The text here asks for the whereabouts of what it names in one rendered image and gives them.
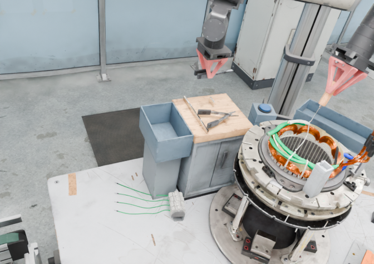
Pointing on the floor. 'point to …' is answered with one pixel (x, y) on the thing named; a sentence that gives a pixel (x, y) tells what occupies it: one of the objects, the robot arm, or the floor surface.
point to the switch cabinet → (271, 34)
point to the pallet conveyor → (17, 244)
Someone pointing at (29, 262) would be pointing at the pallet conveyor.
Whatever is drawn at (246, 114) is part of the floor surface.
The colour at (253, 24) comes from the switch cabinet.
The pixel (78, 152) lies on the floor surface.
